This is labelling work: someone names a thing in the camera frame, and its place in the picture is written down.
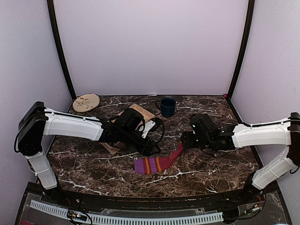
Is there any purple striped sock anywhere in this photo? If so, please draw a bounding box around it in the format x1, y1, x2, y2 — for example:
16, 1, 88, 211
134, 142, 184, 175

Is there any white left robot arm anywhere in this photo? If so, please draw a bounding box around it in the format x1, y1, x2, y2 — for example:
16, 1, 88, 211
14, 101, 161, 190

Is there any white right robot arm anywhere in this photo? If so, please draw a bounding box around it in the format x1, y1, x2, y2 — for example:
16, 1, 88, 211
181, 112, 300, 194

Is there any wooden compartment tray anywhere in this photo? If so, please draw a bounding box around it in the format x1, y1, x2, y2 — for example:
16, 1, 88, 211
100, 104, 155, 155

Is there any dark blue mug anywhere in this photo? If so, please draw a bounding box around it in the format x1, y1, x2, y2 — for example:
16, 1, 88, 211
155, 97, 176, 118

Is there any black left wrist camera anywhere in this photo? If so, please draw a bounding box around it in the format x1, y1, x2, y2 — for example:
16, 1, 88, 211
120, 108, 143, 130

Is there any white slotted cable duct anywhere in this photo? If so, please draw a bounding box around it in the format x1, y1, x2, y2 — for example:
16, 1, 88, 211
29, 200, 224, 225

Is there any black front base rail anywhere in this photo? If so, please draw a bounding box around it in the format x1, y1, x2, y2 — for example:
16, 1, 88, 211
18, 182, 284, 213

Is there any right black frame post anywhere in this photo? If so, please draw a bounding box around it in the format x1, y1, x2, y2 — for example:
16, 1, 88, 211
226, 0, 255, 101

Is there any black frame post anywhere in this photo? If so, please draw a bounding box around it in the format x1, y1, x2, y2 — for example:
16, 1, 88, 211
46, 0, 77, 100
226, 0, 255, 101

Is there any left black frame post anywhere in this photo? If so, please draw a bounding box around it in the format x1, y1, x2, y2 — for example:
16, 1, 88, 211
46, 0, 77, 100

